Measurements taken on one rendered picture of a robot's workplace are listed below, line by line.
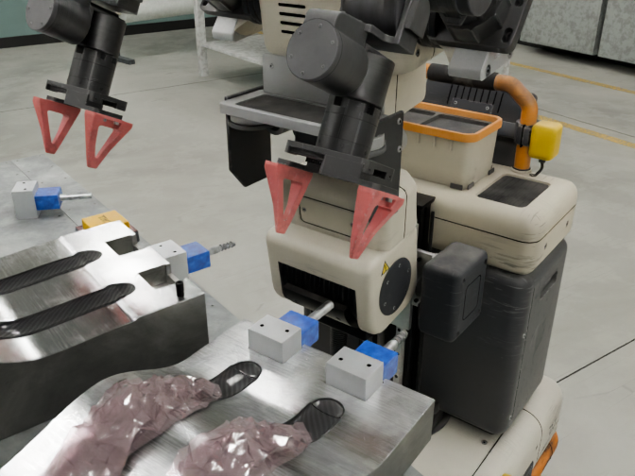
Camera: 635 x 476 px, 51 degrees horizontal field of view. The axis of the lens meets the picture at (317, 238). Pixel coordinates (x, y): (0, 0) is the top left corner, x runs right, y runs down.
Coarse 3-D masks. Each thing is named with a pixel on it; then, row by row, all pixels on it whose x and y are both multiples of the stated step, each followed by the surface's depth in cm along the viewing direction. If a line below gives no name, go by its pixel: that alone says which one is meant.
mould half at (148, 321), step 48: (96, 240) 94; (48, 288) 83; (96, 288) 83; (144, 288) 82; (192, 288) 82; (48, 336) 75; (96, 336) 74; (144, 336) 78; (192, 336) 83; (0, 384) 69; (48, 384) 73; (0, 432) 71
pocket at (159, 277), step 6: (162, 264) 88; (168, 264) 88; (150, 270) 87; (156, 270) 88; (162, 270) 88; (168, 270) 88; (144, 276) 87; (150, 276) 87; (156, 276) 88; (162, 276) 88; (168, 276) 88; (174, 276) 88; (150, 282) 88; (156, 282) 88; (162, 282) 89; (168, 282) 89; (174, 282) 87; (156, 288) 88
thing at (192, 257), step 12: (168, 240) 102; (168, 252) 98; (180, 252) 98; (192, 252) 101; (204, 252) 101; (216, 252) 105; (180, 264) 99; (192, 264) 101; (204, 264) 102; (180, 276) 100
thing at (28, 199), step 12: (36, 180) 123; (12, 192) 119; (24, 192) 119; (36, 192) 122; (48, 192) 122; (60, 192) 124; (24, 204) 120; (36, 204) 121; (48, 204) 121; (60, 204) 123; (24, 216) 121; (36, 216) 121
